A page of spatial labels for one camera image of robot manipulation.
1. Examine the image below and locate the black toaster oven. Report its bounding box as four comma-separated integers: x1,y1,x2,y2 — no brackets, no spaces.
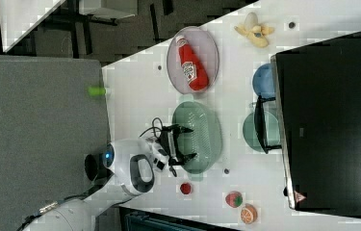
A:
271,31,361,218

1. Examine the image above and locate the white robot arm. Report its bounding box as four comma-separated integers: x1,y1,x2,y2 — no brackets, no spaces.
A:
16,124,195,231

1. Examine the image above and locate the orange slice toy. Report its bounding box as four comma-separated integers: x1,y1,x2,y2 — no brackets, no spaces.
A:
240,204,258,224

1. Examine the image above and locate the grey foam panel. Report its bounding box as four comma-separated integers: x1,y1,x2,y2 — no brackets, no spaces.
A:
0,56,110,231

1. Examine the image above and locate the red strawberry toy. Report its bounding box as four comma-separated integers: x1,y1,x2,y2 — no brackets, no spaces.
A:
180,183,192,194

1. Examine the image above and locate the red green apple toy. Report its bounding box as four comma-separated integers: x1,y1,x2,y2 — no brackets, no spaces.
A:
225,192,243,208

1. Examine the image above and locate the green round plate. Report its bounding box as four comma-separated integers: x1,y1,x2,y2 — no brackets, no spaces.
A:
243,112,280,152

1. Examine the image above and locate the green cylinder toy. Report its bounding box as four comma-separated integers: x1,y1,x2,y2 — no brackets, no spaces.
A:
88,87,107,96

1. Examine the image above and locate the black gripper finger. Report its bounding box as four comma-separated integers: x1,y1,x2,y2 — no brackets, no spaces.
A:
175,124,193,134
177,153,196,165

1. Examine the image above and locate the blue cup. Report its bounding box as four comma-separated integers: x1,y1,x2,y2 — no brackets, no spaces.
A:
252,64,275,98

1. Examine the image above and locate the grey round plate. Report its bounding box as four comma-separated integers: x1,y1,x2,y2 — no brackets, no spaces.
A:
167,26,219,94

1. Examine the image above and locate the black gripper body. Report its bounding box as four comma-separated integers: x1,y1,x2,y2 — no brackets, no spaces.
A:
160,125,181,166

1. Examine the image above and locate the black oven door handle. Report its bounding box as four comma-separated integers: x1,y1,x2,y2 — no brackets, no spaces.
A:
254,95,282,153

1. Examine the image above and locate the green plastic strainer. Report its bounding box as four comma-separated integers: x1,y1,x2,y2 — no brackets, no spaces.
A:
171,94,222,181

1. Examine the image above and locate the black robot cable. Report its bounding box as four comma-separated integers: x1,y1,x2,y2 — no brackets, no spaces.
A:
139,116,165,139

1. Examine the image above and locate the red ketchup bottle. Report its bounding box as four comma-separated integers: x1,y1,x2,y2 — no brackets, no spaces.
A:
175,36,209,90

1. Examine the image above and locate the yellow banana toy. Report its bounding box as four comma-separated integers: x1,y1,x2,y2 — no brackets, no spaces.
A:
234,13,274,48

